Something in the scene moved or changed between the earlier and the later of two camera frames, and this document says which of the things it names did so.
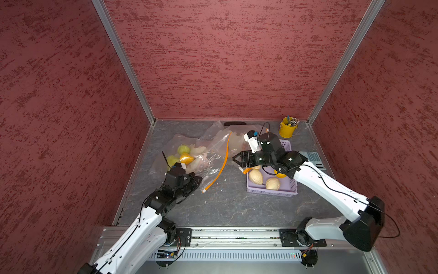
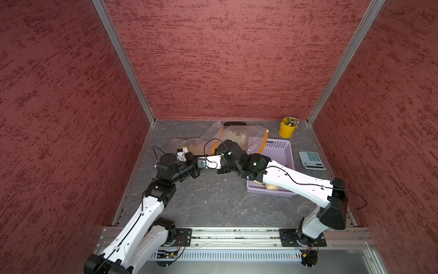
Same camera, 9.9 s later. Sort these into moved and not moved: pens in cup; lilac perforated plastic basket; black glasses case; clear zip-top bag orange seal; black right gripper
Moved: black right gripper; clear zip-top bag orange seal
Not moved: lilac perforated plastic basket; black glasses case; pens in cup
